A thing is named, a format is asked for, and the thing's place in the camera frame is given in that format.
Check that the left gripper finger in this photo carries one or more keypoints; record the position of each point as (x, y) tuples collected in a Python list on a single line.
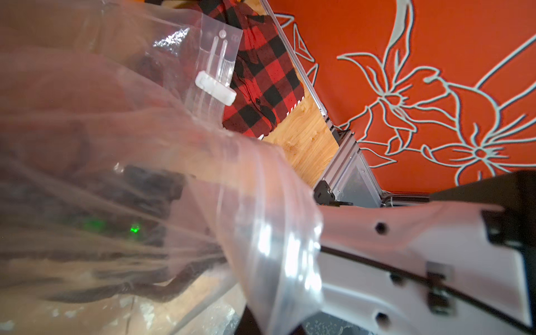
[(248, 324)]

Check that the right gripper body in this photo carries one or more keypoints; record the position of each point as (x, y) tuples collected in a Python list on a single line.
[(79, 240)]

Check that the clear plastic vacuum bag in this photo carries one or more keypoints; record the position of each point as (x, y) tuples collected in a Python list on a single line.
[(90, 85)]

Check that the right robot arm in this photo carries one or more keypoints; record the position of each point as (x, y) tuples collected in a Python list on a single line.
[(247, 250)]

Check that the white bag zip slider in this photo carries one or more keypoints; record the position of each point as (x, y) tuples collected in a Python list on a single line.
[(215, 78)]

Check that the red black plaid shirt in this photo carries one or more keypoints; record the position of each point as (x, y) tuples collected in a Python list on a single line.
[(264, 78)]

